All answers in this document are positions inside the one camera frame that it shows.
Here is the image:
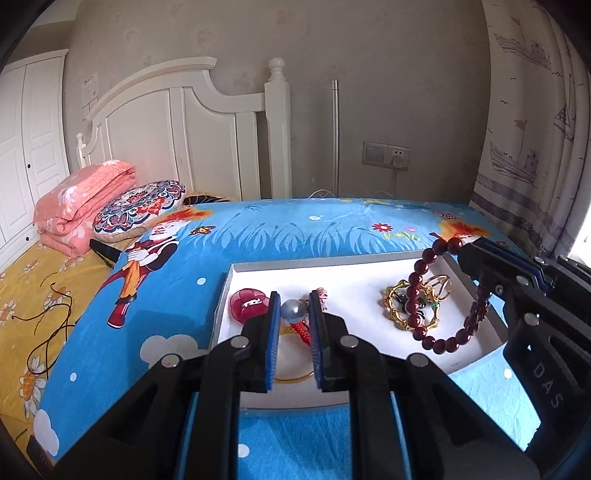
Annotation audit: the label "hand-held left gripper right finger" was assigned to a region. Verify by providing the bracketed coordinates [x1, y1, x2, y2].
[308, 290, 541, 480]

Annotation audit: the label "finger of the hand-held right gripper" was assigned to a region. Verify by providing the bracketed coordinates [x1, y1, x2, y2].
[478, 236, 570, 289]
[457, 242, 546, 325]

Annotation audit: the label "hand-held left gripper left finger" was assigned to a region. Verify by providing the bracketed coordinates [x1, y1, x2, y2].
[55, 292, 281, 480]

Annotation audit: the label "red cord bracelet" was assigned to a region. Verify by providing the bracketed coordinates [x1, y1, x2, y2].
[283, 318, 324, 347]

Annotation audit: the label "thin gold bangle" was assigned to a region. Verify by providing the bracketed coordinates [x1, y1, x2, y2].
[276, 367, 317, 383]

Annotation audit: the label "grey cardboard tray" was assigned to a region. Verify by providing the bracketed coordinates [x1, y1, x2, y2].
[209, 249, 509, 412]

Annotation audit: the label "gold bamboo bracelet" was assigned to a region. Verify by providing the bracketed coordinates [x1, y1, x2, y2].
[382, 278, 451, 332]

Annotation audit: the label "dark red bead bracelet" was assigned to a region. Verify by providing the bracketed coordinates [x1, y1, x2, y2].
[409, 233, 491, 355]

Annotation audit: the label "red flower brooch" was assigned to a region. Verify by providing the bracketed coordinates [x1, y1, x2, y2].
[229, 287, 272, 324]

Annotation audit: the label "ship-print curtain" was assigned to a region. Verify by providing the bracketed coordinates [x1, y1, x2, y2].
[468, 0, 591, 266]

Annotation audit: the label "blue cartoon printed blanket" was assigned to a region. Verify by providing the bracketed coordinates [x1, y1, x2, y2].
[34, 198, 546, 480]

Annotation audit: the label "dark cloth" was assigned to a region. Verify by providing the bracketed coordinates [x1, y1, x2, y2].
[184, 194, 234, 206]

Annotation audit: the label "black gold-trimmed cloth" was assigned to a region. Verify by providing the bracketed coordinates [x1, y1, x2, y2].
[89, 237, 126, 269]

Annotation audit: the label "patterned round-print pillow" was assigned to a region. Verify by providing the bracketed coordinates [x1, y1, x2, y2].
[92, 180, 188, 243]

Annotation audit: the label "metal pole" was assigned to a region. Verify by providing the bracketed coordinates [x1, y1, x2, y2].
[330, 80, 341, 199]

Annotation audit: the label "white bed headboard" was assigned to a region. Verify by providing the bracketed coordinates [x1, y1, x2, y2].
[75, 56, 293, 201]

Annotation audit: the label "pink folded quilt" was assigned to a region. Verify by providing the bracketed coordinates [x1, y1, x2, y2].
[34, 161, 138, 261]

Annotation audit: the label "yellow floral bedsheet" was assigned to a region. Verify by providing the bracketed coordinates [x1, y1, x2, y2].
[0, 240, 114, 444]

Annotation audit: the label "white wardrobe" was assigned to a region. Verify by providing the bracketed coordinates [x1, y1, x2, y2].
[0, 48, 70, 259]

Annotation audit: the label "gold spiral ring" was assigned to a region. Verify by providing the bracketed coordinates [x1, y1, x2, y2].
[424, 274, 452, 301]

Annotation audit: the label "white charger cable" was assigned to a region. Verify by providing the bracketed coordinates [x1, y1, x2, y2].
[308, 154, 409, 200]

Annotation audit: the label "wall light switch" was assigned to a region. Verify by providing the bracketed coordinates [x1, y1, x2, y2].
[362, 141, 391, 167]

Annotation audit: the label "black cord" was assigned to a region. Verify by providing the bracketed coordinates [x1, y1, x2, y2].
[28, 284, 77, 374]

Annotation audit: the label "paper wall notice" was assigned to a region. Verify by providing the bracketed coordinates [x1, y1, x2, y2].
[82, 73, 100, 121]

